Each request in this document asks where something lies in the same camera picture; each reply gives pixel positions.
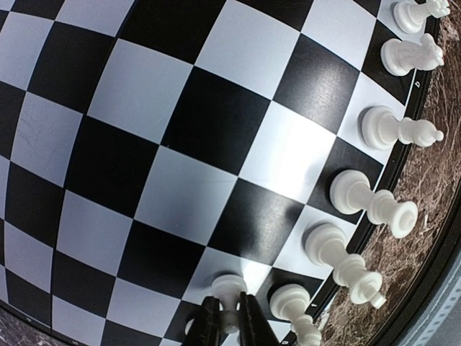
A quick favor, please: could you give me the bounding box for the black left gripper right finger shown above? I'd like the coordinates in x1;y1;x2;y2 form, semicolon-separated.
238;292;279;346

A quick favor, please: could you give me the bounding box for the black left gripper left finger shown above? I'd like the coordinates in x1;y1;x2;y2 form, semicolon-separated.
185;296;223;346

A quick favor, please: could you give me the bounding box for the white king chess piece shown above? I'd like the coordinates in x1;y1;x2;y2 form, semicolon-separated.
305;223;386;309

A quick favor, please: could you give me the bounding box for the black grey chessboard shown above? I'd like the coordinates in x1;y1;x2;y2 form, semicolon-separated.
1;1;435;345

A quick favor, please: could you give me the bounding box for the white rook chess piece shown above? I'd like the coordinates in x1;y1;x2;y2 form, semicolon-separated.
393;0;450;34

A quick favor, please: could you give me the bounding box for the white slotted cable duct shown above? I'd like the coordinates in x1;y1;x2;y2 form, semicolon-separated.
424;286;460;346

